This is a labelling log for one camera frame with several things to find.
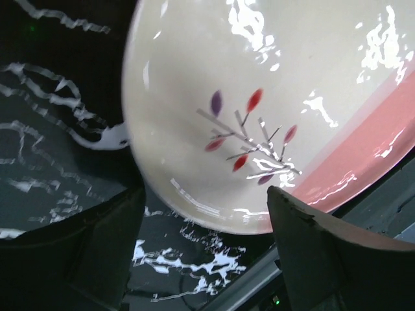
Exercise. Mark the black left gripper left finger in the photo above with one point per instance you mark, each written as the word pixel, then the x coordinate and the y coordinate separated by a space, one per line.
pixel 80 263

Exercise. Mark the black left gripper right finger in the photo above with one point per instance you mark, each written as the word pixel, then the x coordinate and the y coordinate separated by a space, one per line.
pixel 329 264

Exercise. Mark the cream pink leaf plate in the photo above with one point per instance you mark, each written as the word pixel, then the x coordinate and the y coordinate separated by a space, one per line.
pixel 224 99

